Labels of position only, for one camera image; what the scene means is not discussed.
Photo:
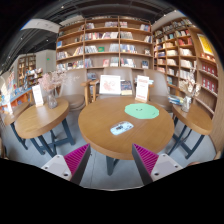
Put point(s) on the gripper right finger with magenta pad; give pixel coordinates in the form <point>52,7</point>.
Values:
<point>152,166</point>

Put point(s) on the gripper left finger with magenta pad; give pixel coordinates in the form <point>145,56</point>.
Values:
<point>70,167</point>

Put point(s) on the white patterned computer mouse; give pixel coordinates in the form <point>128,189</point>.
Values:
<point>121,127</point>

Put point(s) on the green round mouse pad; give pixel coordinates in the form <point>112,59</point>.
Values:
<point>142,111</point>

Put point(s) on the round wooden left table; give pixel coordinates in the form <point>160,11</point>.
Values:
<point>36,124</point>

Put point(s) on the round wooden table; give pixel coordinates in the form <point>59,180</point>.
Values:
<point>196,119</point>
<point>36,124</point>
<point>112,125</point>

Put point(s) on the round wooden right table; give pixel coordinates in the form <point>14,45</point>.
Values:
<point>196,119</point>

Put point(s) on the round wooden centre table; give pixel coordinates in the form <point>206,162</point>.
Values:
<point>112,125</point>

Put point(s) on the beige chair right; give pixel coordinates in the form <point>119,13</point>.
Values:
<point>159,92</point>

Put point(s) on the beige chair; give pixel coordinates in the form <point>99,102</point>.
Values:
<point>159,92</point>
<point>124,73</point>
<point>75,89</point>

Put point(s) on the beige chair left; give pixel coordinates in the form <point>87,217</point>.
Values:
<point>75,89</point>

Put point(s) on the wooden table far left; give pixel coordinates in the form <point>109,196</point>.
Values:
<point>11,118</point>

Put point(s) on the white sign card on left table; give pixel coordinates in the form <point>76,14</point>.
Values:
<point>37,94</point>

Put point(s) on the white sign card on table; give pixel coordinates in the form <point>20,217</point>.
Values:
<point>142,88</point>
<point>37,94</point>

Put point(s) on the book standing behind table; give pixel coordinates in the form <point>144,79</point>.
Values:
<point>126,88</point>

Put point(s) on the white sign card on centre table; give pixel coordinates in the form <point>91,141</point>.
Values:
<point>142,88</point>

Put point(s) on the glass vase with dried flowers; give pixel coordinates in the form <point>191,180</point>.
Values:
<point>191,88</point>

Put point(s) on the glass vase with pink flowers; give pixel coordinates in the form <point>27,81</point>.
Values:
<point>49,82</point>

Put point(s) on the white poster board with drawing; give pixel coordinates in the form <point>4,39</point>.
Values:
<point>110,84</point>

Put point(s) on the beige chair centre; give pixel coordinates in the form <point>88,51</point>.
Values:
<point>124,73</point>

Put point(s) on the distant wooden bookshelf left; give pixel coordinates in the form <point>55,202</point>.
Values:
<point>25,63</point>

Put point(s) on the large wooden bookshelf back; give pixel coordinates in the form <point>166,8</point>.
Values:
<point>106,41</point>

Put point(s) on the wooden bookshelf right wall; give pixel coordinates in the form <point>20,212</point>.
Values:
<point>179,45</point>

